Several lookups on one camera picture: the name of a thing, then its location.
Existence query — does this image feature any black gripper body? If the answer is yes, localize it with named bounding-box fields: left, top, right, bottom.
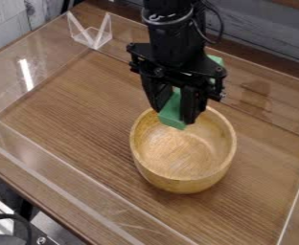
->
left=125, top=9, right=228, bottom=103

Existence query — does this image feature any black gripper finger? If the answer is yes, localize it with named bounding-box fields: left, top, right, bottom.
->
left=140, top=75, right=172, bottom=112
left=180, top=86, right=207, bottom=124

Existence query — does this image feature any green rectangular block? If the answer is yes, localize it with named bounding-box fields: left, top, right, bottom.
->
left=159, top=55, right=224, bottom=130

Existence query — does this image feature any brown wooden bowl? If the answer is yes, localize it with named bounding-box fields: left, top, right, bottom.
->
left=129, top=107, right=238, bottom=194

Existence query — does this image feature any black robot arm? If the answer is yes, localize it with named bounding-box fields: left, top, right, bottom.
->
left=127, top=0, right=227, bottom=129

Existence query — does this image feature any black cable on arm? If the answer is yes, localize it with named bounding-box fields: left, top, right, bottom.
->
left=192, top=0, right=224, bottom=46

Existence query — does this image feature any clear acrylic corner bracket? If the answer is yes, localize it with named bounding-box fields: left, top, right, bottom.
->
left=66, top=11, right=112, bottom=51

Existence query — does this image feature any clear acrylic tray wall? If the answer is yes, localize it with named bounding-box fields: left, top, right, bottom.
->
left=0, top=5, right=299, bottom=245

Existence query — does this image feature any black cable lower left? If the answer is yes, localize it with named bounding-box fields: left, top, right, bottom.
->
left=0, top=213, right=32, bottom=245

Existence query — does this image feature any black metal bracket with bolt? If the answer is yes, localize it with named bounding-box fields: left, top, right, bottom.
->
left=13, top=220, right=60, bottom=245

